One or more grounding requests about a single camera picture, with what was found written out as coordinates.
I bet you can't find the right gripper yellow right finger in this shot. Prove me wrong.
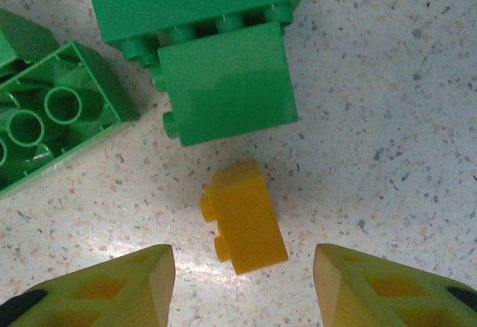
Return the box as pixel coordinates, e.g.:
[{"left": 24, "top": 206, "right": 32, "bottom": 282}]
[{"left": 314, "top": 244, "right": 477, "bottom": 327}]

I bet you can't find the small yellow lego brick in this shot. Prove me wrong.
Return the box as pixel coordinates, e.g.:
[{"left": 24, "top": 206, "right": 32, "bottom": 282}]
[{"left": 198, "top": 158, "right": 290, "bottom": 276}]

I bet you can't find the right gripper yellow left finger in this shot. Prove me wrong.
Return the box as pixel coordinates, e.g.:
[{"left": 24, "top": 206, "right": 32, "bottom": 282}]
[{"left": 0, "top": 244, "right": 176, "bottom": 327}]

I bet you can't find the green square lego brick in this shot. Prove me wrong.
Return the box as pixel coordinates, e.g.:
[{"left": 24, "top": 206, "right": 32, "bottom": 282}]
[{"left": 156, "top": 20, "right": 300, "bottom": 147}]

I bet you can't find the green sloped lego brick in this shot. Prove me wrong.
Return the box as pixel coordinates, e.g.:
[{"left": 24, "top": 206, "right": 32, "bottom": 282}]
[{"left": 0, "top": 8, "right": 60, "bottom": 78}]

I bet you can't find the green long hollow lego brick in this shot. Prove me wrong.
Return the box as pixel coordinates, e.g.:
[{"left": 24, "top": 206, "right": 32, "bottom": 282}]
[{"left": 0, "top": 40, "right": 139, "bottom": 200}]

